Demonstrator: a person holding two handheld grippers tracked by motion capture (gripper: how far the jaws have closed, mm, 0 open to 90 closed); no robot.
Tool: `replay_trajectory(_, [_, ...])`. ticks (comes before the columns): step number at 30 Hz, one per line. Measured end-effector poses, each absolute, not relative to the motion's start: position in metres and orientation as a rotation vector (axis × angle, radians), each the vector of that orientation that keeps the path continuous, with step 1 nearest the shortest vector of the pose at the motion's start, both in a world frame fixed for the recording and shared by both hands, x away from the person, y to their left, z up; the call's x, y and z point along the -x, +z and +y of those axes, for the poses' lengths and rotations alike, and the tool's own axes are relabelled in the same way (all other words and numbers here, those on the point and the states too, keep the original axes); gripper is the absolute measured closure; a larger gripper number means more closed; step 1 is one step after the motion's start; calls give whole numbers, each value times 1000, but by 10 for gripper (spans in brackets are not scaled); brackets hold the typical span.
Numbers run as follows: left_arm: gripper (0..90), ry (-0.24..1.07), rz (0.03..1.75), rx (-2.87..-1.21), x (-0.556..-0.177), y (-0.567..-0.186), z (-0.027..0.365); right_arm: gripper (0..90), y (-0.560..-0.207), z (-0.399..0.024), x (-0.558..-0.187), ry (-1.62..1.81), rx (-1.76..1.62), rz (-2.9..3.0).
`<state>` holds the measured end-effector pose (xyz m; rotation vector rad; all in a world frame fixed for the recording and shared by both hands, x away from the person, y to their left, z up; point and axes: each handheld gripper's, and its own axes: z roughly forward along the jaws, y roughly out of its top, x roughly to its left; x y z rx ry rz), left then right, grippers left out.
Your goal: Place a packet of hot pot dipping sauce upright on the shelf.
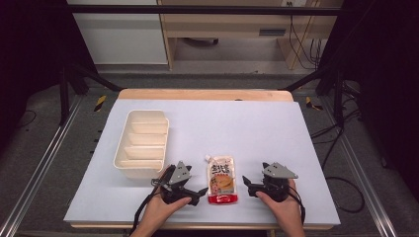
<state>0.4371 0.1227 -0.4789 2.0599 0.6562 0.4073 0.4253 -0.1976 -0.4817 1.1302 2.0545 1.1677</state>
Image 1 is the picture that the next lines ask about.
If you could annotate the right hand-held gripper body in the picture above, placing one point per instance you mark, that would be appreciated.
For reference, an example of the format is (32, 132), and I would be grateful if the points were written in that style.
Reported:
(276, 177)

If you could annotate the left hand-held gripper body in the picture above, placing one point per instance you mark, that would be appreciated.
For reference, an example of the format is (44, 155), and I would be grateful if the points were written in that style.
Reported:
(179, 174)

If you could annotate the sauce pouch with red base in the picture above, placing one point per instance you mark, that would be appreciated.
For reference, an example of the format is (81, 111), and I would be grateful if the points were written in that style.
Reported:
(221, 179)

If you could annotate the cream divided organizer box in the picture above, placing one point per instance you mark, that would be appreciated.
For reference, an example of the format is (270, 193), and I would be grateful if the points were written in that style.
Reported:
(145, 144)

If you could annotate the person's right hand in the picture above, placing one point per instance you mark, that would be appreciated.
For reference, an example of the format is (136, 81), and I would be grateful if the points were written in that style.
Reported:
(285, 210)

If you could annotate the person's left hand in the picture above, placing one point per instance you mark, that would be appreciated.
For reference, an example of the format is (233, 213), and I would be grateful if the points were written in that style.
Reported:
(158, 210)

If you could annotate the white table mat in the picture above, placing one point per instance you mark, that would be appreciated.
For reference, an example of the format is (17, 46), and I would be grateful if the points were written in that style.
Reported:
(230, 131)

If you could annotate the yellow black tape strip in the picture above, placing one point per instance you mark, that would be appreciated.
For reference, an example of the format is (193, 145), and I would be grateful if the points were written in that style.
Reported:
(311, 103)
(100, 102)

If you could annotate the wooden table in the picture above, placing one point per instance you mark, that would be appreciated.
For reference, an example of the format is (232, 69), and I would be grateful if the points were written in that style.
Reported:
(204, 94)

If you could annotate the black metal stand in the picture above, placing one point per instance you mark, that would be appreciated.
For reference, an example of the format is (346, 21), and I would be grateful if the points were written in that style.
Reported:
(329, 82)
(70, 79)

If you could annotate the black curtain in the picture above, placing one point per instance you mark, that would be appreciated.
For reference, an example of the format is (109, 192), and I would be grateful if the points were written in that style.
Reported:
(29, 49)
(382, 82)

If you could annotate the white cabinet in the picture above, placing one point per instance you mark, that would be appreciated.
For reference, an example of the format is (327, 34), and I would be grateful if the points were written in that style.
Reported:
(122, 39)

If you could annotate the light wooden desk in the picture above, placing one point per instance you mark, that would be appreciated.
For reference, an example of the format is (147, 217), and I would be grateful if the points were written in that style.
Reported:
(230, 23)

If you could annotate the white power strip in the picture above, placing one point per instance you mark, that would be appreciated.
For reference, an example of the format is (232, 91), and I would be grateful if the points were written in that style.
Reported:
(296, 2)

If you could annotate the aluminium floor rail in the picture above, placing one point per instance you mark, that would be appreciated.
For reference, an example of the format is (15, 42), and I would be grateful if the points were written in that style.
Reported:
(362, 177)
(39, 168)

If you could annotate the black horizontal frame bar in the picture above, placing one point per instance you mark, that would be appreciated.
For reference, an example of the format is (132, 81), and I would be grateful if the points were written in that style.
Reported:
(197, 9)

